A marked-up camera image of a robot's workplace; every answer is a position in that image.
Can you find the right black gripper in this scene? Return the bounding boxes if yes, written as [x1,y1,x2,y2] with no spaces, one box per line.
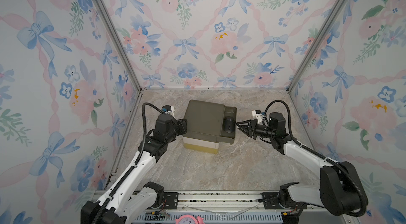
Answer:
[236,119,274,140]

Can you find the black Lecoo mouse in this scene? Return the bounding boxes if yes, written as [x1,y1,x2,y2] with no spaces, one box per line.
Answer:
[223,116,235,134]

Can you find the olive green top drawer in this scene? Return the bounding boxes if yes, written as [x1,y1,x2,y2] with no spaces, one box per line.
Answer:
[219,106,237,145]

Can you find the three-drawer storage cabinet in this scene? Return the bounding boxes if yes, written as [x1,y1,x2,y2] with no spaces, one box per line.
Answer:
[182,100,225,154]

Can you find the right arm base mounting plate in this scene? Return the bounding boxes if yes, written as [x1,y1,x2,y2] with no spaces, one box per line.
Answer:
[258,192,308,211]

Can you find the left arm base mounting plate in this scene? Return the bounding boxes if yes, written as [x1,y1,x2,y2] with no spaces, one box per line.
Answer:
[150,192,179,210]

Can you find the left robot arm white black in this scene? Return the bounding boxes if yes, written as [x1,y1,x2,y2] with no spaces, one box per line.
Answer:
[80,113,187,224]

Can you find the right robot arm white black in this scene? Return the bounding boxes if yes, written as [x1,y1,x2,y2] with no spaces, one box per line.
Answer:
[236,113,369,217]

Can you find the pink alarm clock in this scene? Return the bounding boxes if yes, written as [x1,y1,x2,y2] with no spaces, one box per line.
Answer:
[176,214,204,224]

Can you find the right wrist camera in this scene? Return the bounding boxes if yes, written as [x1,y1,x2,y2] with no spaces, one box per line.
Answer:
[252,109,265,124]

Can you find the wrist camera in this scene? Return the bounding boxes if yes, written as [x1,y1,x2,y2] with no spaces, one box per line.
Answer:
[162,105,175,117]
[252,109,265,124]

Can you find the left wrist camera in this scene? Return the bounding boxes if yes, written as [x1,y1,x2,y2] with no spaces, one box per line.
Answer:
[162,105,175,117]

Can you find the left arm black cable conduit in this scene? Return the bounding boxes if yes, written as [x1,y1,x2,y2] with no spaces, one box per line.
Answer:
[139,102,166,161]

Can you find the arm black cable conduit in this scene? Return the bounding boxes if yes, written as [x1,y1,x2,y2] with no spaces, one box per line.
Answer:
[139,102,166,161]
[264,99,369,217]

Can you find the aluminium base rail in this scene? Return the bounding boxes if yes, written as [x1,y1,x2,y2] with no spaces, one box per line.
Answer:
[91,190,353,215]

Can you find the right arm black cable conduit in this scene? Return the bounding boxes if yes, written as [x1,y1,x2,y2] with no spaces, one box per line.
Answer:
[264,99,369,217]

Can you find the left aluminium corner post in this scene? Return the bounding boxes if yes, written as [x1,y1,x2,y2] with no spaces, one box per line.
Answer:
[93,0,141,94]

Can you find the aluminium corner post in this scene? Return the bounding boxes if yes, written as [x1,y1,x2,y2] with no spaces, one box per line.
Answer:
[93,0,141,94]
[287,0,348,94]

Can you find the right aluminium corner post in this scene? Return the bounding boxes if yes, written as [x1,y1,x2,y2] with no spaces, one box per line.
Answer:
[287,0,348,94]

